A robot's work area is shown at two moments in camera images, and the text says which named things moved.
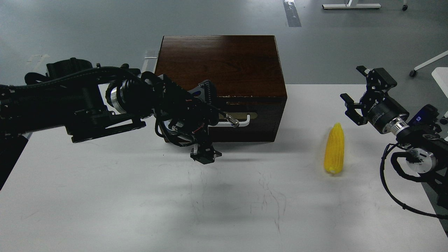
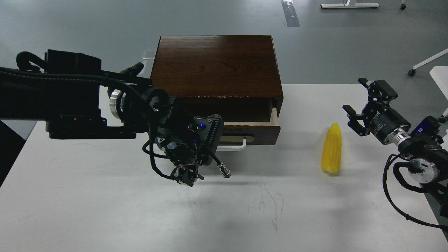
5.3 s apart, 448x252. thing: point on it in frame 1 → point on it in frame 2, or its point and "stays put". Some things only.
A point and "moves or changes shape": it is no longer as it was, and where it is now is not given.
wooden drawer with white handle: x=259 y=118 moves or changes shape
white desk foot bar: x=351 y=6 stays put
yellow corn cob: x=334 y=156 stays put
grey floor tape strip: x=292 y=16 stays put
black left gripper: x=184 y=117 → x=189 y=141
